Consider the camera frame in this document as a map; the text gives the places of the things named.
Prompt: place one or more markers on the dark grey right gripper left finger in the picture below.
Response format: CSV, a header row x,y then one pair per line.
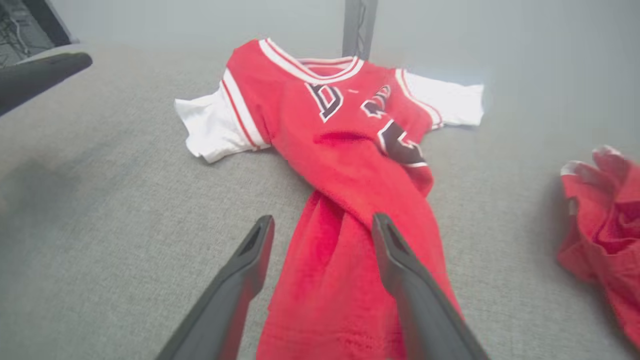
x,y
235,290

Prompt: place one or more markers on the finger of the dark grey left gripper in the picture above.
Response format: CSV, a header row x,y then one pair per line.
x,y
35,77

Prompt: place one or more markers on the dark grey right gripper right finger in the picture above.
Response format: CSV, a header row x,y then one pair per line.
x,y
420,300

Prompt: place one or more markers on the red basketball jersey white sleeves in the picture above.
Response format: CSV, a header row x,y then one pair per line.
x,y
345,175

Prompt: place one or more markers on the red shorts white striped trim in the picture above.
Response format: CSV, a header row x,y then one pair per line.
x,y
605,235

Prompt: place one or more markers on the grey metal partition post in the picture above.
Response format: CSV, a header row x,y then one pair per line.
x,y
359,25

